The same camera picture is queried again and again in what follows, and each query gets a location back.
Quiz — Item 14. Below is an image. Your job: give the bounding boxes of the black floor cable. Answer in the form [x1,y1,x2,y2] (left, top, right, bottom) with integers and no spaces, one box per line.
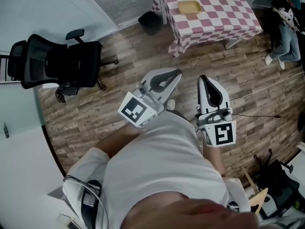
[232,113,301,123]

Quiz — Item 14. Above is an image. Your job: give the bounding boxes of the person's left forearm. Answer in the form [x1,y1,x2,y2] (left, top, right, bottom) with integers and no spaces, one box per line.
[96,122,141,159]

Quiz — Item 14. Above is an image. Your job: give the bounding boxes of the yellow tray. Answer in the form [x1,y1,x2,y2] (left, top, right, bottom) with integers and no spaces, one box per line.
[177,0,203,16]

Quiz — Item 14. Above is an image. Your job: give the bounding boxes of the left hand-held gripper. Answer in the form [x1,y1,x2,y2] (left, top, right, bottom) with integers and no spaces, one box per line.
[118,67,183,129]

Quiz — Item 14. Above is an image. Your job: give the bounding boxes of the black mesh office chair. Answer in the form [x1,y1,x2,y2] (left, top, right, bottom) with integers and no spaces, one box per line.
[7,29,120,92]

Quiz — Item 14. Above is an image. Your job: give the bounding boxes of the black body cable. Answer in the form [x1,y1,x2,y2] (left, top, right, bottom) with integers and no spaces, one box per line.
[63,175,109,229]

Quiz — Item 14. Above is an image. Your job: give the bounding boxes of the table with checkered tablecloth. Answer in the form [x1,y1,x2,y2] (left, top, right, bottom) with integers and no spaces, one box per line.
[152,0,263,58]

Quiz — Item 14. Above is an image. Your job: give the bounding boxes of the black waste bin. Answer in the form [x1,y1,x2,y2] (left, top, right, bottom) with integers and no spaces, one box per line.
[138,10,163,36]

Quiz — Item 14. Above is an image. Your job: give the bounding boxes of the wooden chair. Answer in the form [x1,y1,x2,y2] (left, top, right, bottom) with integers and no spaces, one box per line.
[242,166,270,216]

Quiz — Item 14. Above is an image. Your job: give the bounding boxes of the glass partition with white blinds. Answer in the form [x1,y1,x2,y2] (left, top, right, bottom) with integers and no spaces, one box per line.
[80,0,157,29]

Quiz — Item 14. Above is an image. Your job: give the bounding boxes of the black chest harness strap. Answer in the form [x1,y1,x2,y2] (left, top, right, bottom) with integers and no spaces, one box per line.
[81,179,102,229]

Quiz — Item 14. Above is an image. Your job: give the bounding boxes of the person's head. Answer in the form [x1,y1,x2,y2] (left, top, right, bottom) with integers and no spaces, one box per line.
[119,191,259,229]

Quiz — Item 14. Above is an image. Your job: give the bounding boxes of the person's right forearm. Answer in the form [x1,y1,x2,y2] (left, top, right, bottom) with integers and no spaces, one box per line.
[201,144,226,176]

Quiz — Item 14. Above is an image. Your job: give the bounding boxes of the dark bag under chair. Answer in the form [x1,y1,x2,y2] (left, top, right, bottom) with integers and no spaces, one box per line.
[55,82,79,104]

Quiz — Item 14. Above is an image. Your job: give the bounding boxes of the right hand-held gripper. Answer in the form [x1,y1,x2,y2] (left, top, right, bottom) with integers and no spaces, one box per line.
[195,74,237,149]

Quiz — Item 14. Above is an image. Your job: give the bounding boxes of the person's white shirt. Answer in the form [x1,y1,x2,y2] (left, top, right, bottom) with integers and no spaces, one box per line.
[62,110,251,229]

